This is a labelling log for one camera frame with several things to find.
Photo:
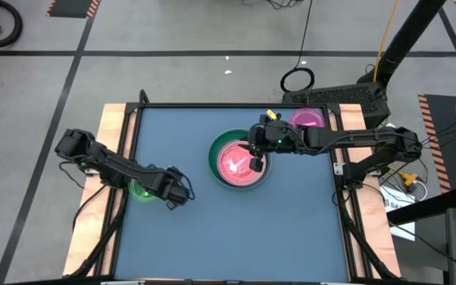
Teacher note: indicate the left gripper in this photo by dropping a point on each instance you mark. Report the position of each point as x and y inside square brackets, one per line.
[172, 186]

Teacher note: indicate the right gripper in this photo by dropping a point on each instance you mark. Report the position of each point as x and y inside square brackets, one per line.
[275, 138]

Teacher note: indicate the red translucent plastic plate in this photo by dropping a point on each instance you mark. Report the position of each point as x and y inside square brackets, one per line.
[232, 166]

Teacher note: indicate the dark green plastic plate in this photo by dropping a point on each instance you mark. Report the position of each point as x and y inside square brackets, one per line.
[212, 158]

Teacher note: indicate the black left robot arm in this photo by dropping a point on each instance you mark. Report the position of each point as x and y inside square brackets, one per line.
[105, 162]

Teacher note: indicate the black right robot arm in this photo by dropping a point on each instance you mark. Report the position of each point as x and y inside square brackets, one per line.
[350, 138]

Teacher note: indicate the green translucent plastic plate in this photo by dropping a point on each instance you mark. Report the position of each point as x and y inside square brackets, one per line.
[137, 194]

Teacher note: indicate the magenta translucent plastic plate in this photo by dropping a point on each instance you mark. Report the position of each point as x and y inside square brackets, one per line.
[303, 116]

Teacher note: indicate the wooden table side board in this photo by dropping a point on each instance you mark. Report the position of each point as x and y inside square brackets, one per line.
[89, 221]
[378, 237]

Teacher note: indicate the yellow power splitter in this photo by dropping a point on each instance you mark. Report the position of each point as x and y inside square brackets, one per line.
[409, 180]

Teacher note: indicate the white paper sheet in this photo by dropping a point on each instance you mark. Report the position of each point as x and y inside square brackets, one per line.
[404, 231]

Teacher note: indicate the black ribbed tube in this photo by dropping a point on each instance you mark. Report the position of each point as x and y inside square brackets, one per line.
[402, 39]

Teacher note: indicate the black table frame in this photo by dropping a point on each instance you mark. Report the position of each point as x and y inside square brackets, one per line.
[232, 105]

